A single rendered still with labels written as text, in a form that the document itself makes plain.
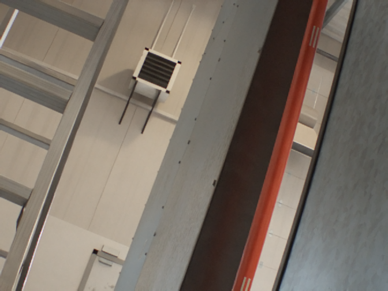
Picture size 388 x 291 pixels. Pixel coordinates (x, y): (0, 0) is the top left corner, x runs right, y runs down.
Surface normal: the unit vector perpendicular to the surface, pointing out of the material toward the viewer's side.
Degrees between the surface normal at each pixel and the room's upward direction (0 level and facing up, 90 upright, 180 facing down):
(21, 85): 180
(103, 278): 90
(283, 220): 90
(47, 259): 90
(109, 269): 90
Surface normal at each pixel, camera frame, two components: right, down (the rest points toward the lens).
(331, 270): -0.92, -0.38
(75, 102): 0.38, -0.58
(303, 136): 0.27, -0.40
